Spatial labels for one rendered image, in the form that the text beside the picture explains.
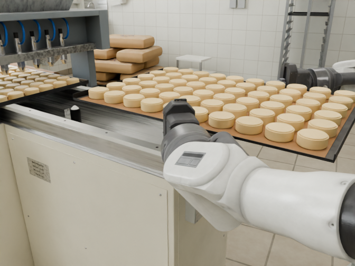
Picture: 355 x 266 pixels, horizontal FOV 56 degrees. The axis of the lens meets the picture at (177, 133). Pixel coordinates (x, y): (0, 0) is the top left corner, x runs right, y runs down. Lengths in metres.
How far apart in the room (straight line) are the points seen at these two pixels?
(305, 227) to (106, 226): 0.78
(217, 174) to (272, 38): 4.46
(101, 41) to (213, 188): 1.19
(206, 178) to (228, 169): 0.02
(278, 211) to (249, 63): 4.60
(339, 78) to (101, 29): 0.94
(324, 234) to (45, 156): 0.93
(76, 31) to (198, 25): 3.68
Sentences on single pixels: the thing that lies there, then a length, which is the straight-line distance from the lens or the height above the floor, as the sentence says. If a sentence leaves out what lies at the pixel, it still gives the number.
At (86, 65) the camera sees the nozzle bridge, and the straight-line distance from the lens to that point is 1.59.
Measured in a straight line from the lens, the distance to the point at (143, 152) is 0.80.
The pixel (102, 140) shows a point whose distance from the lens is 0.89.
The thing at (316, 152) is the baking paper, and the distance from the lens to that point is 0.58.
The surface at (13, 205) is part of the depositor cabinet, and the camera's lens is 1.37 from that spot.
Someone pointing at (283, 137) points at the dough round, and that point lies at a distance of 0.59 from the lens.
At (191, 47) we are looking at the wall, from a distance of 5.13.
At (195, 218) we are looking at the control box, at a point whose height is 0.72.
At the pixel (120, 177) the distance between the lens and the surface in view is 0.88.
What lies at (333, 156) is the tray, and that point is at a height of 1.00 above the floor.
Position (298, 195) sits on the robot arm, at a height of 1.07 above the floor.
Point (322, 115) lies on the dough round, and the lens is 0.70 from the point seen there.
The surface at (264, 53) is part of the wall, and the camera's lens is 4.83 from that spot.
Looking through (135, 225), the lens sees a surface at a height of 0.66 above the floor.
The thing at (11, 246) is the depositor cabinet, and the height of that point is 0.37.
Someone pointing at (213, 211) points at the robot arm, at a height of 0.98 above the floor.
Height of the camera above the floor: 1.23
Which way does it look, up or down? 22 degrees down
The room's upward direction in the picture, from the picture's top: straight up
